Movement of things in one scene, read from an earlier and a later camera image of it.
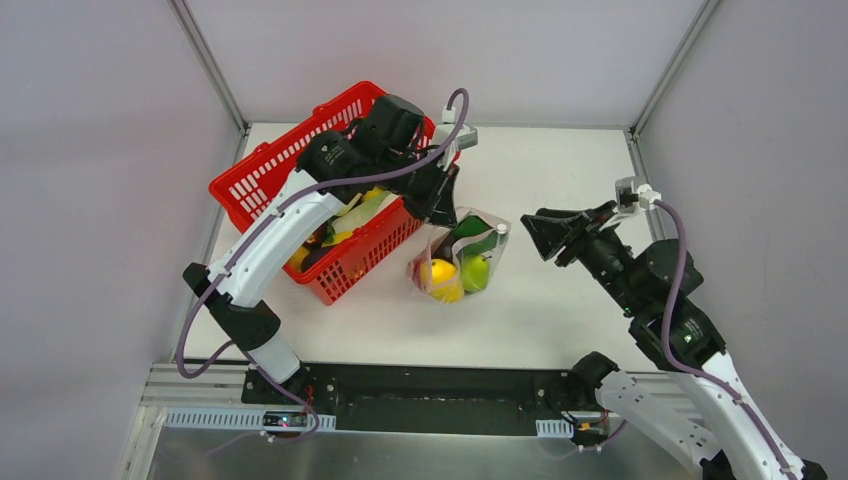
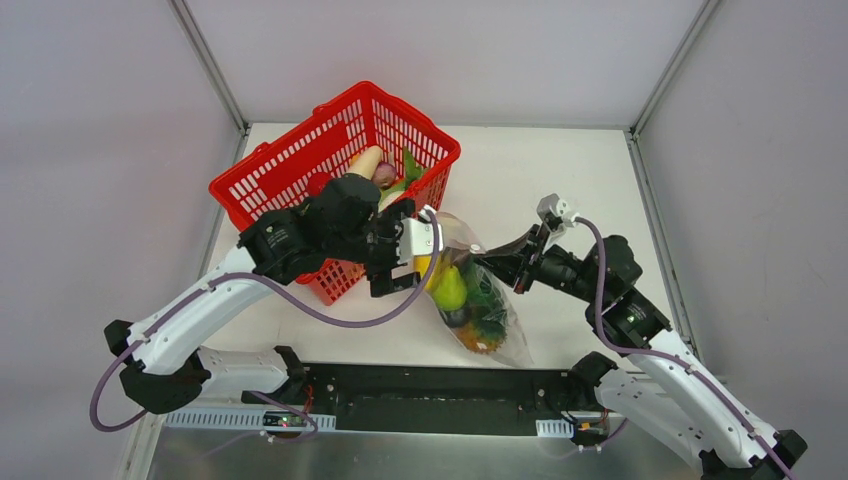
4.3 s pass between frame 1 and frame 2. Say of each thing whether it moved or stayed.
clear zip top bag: moved
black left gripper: moved
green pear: moved
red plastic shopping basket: stayed
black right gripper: moved
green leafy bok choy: moved
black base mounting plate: stayed
